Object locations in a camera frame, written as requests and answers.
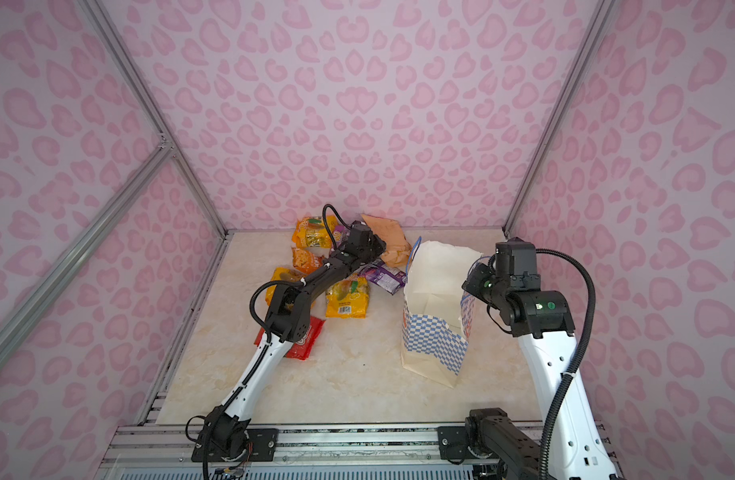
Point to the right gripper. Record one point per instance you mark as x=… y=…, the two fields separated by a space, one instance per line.
x=472 y=282

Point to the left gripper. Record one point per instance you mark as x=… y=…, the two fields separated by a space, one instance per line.
x=377 y=243

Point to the peach paper snack pouch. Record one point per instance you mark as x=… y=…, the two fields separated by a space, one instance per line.
x=397 y=248

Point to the yellow mango candy bag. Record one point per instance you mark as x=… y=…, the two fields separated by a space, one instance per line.
x=283 y=274
x=348 y=299

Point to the orange snack packet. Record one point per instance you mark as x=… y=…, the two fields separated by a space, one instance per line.
x=306 y=261

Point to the white blue checkered paper bag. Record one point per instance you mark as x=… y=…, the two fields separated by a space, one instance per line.
x=437 y=312

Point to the red fruit candy bag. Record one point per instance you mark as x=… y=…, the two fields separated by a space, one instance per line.
x=301 y=349

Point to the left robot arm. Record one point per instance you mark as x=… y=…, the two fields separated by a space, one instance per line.
x=283 y=310

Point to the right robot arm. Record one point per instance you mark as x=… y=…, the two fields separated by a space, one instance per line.
x=570 y=446

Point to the magenta grape candy bag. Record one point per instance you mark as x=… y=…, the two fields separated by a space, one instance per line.
x=340 y=232

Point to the yellow orange candy bag back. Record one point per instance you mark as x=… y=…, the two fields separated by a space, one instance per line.
x=312 y=232

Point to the purple snack packet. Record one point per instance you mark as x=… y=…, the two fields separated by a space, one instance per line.
x=388 y=278

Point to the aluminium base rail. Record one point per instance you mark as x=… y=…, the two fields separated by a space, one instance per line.
x=436 y=450

